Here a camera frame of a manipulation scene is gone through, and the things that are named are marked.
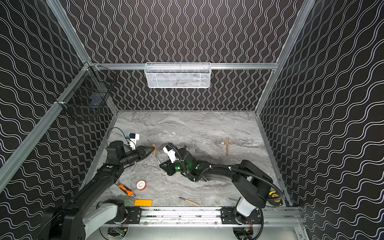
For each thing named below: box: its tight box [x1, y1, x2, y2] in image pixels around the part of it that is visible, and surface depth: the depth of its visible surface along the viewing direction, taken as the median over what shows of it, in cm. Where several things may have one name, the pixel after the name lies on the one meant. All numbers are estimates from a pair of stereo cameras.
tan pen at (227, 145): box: [225, 137, 230, 156], surface depth 102 cm
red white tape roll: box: [136, 179, 147, 191], surface depth 85 cm
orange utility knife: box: [118, 184, 136, 199], surface depth 83 cm
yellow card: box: [134, 199, 153, 207], surface depth 80 cm
